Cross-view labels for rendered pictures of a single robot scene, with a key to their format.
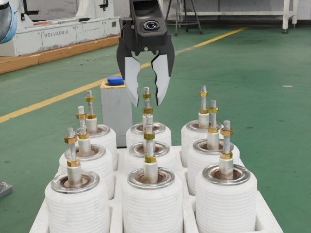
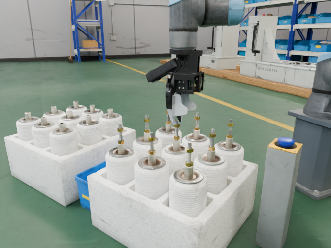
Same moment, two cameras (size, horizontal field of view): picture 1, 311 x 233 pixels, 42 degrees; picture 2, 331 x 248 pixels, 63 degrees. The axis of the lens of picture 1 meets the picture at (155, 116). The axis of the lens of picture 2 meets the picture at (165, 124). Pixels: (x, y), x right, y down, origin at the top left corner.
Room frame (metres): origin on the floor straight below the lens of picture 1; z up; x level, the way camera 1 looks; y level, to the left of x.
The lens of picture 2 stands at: (1.14, -0.60, 0.59)
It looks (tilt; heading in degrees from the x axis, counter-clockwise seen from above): 18 degrees down; 128
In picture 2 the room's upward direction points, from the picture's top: straight up
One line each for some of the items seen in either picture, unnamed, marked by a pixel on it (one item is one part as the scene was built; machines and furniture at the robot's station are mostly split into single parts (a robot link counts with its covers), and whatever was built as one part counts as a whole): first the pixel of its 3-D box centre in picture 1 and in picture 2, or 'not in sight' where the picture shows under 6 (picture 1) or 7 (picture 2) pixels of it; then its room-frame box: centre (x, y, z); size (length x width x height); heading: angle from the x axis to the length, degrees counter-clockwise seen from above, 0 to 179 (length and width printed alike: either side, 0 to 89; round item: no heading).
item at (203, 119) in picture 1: (203, 120); (188, 171); (0.82, -0.10, 0.26); 0.02 x 0.02 x 0.03
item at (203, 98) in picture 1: (203, 103); (188, 157); (0.82, -0.10, 0.30); 0.01 x 0.01 x 0.08
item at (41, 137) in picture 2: not in sight; (48, 146); (0.16, -0.12, 0.16); 0.10 x 0.10 x 0.18
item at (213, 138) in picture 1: (213, 140); (151, 158); (0.70, -0.10, 0.26); 0.02 x 0.02 x 0.03
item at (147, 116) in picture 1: (148, 120); (177, 132); (0.70, 0.01, 0.31); 0.01 x 0.01 x 0.08
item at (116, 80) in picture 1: (115, 81); (285, 142); (0.99, 0.10, 0.32); 0.04 x 0.04 x 0.02
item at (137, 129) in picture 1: (148, 128); (211, 159); (0.82, 0.02, 0.25); 0.08 x 0.08 x 0.01
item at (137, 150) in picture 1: (149, 150); (176, 149); (0.70, 0.01, 0.25); 0.08 x 0.08 x 0.01
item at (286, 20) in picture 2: not in sight; (293, 19); (-0.62, 6.25, 0.90); 0.50 x 0.38 x 0.21; 62
